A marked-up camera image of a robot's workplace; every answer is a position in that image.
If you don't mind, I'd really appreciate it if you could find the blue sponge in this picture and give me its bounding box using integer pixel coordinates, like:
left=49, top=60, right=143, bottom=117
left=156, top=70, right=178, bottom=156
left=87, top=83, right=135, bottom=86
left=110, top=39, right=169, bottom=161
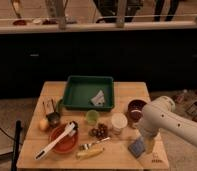
left=128, top=137, right=145, bottom=158

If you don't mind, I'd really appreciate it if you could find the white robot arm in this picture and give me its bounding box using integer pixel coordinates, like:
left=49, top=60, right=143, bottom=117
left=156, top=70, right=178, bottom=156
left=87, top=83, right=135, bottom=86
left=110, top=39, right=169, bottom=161
left=138, top=96, right=197, bottom=154

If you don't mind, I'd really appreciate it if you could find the white plastic cup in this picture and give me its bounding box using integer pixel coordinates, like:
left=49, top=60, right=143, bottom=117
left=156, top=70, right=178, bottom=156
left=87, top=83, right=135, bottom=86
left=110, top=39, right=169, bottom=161
left=111, top=113, right=128, bottom=135

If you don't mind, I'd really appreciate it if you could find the metal measuring cup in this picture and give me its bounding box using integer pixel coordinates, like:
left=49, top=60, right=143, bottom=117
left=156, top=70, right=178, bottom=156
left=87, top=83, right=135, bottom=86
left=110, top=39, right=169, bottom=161
left=46, top=112, right=60, bottom=127

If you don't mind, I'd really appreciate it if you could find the dark red bowl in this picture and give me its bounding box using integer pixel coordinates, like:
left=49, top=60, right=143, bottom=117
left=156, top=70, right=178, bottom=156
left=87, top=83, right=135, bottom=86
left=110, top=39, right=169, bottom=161
left=127, top=99, right=146, bottom=122

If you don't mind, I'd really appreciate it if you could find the bunch of dark grapes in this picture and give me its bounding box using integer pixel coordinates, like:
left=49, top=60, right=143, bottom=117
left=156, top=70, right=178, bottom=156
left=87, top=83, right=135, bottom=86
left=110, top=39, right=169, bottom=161
left=89, top=123, right=108, bottom=140

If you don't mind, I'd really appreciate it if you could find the yellow corn cob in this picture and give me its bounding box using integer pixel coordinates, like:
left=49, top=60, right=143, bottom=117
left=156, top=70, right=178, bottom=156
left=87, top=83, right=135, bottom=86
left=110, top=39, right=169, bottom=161
left=76, top=148, right=104, bottom=159

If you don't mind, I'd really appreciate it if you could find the crumpled white paper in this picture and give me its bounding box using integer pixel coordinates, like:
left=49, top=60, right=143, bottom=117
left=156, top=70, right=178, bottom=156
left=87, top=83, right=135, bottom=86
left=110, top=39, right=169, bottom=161
left=91, top=90, right=105, bottom=106

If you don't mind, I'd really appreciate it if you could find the metal fork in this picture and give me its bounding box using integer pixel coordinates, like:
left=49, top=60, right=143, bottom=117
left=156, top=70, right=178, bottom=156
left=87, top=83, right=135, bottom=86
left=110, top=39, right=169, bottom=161
left=79, top=137, right=110, bottom=150

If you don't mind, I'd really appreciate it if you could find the white spatula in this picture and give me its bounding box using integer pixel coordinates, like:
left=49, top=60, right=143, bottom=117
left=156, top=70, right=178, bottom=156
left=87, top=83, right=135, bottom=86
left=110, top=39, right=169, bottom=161
left=35, top=121, right=77, bottom=160

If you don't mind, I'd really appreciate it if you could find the orange plate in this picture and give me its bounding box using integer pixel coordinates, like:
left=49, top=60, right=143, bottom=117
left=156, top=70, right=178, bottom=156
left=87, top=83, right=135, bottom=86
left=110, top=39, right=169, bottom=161
left=49, top=124, right=78, bottom=154

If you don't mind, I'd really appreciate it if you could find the green plastic tray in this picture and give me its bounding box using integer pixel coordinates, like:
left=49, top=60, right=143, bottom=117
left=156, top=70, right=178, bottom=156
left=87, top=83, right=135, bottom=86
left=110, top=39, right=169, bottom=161
left=62, top=75, right=115, bottom=111

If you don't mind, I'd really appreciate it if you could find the small wooden block toy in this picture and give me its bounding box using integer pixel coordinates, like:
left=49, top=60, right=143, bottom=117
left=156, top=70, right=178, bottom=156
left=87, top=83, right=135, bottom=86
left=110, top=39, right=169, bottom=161
left=43, top=99, right=55, bottom=115

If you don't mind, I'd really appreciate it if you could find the black stand left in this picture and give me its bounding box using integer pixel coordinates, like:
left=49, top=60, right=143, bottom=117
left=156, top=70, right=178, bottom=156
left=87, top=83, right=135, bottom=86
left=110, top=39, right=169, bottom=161
left=11, top=120, right=22, bottom=171

